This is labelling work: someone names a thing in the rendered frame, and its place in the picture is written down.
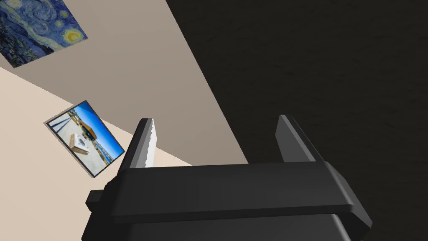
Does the framed blue sky picture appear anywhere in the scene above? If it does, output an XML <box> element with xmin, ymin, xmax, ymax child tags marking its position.
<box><xmin>43</xmin><ymin>100</ymin><xmax>126</xmax><ymax>178</ymax></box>

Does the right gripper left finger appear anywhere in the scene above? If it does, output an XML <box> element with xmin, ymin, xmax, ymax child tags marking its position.
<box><xmin>118</xmin><ymin>118</ymin><xmax>157</xmax><ymax>172</ymax></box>

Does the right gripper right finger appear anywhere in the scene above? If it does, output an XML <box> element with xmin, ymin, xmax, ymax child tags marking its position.
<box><xmin>275</xmin><ymin>114</ymin><xmax>324</xmax><ymax>163</ymax></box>

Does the starry night painting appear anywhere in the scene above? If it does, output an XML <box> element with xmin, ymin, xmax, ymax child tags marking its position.
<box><xmin>0</xmin><ymin>0</ymin><xmax>89</xmax><ymax>69</ymax></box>

